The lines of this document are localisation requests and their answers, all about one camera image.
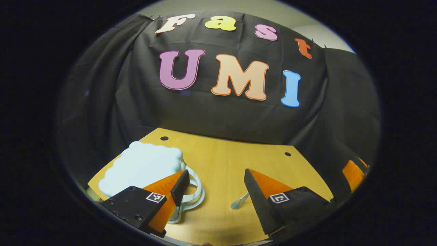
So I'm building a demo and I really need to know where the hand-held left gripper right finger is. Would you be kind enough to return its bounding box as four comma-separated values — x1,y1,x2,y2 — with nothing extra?
243,168,337,240

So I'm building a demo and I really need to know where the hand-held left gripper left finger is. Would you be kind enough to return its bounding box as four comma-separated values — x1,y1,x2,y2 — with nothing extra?
100,169,191,239

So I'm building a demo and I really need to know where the white blue skincare tube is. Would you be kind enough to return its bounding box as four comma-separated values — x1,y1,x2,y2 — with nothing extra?
230,192,250,210

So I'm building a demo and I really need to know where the light blue suitcase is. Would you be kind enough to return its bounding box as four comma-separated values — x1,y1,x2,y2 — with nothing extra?
85,141,206,224

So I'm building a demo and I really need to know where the black backdrop cloth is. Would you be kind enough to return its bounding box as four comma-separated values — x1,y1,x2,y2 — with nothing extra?
56,10,381,192

